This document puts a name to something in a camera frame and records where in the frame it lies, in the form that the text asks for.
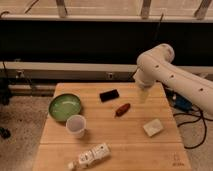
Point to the white sponge block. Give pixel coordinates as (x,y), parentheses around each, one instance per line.
(153,127)

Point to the black object left floor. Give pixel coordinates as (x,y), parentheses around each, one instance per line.
(4,133)

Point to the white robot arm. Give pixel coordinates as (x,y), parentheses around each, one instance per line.
(155,65)

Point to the blue box on floor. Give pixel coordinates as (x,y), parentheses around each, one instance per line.
(182,104)

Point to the brown oblong object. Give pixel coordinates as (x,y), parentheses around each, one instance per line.
(122,109)

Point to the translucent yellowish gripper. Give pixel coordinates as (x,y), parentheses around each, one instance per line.
(143,94)

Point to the black eraser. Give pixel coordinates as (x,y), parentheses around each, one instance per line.
(109,95)

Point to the green bowl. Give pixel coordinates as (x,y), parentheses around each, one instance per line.
(64,106)

